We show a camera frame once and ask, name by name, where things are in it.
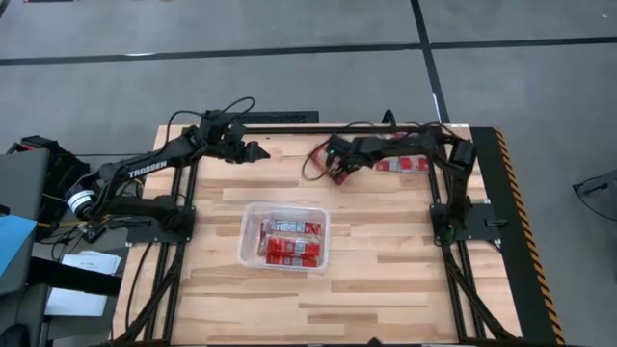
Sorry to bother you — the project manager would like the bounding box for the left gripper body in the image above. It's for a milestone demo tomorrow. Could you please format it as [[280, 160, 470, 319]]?
[[211, 139, 253, 166]]

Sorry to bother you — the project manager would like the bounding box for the white paper sheet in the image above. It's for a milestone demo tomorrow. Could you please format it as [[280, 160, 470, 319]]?
[[61, 250, 122, 277], [43, 287, 109, 318]]

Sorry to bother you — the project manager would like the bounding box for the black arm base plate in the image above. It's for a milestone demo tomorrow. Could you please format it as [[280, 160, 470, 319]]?
[[430, 201, 508, 242], [125, 204, 197, 244]]

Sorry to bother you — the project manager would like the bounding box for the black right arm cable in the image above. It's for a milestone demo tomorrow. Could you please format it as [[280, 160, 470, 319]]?
[[301, 143, 335, 183]]

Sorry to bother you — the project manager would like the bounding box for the clear plastic storage bin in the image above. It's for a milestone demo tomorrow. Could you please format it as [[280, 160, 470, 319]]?
[[235, 200, 332, 274]]

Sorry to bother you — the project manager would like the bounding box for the thin black floor cable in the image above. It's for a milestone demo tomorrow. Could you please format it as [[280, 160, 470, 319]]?
[[572, 191, 617, 243]]

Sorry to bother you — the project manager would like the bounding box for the black power adapter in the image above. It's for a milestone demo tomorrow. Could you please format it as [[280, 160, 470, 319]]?
[[80, 224, 108, 245]]

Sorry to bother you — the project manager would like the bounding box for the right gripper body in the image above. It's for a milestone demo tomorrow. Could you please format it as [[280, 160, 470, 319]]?
[[326, 135, 367, 173]]

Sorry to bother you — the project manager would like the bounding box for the blue sheet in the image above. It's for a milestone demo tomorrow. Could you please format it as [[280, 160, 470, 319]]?
[[0, 214, 39, 280]]

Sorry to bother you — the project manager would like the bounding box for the black shelf board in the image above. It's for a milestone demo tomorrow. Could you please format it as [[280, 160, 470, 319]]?
[[27, 256, 122, 296]]

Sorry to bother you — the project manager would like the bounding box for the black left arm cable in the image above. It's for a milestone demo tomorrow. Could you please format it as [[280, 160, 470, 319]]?
[[166, 95, 256, 146]]

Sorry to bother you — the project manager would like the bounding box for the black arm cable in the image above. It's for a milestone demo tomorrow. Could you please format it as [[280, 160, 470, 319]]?
[[301, 143, 335, 183], [166, 95, 256, 146]]

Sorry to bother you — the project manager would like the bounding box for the black aluminium table frame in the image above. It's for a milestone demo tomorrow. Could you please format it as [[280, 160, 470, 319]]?
[[113, 123, 524, 346]]

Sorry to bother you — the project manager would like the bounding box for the grey box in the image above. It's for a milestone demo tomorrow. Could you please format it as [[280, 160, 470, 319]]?
[[0, 147, 52, 296]]

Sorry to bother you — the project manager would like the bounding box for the yellow cable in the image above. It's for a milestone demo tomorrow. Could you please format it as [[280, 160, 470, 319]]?
[[37, 177, 146, 228]]

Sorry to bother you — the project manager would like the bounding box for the black crate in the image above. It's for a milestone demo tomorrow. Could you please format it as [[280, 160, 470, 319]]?
[[5, 135, 92, 240]]

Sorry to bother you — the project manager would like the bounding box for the black mat with hazard stripes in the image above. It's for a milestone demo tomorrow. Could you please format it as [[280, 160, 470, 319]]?
[[469, 125, 566, 346]]

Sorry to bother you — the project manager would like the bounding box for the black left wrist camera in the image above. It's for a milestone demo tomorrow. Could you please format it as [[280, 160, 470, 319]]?
[[225, 122, 248, 145]]

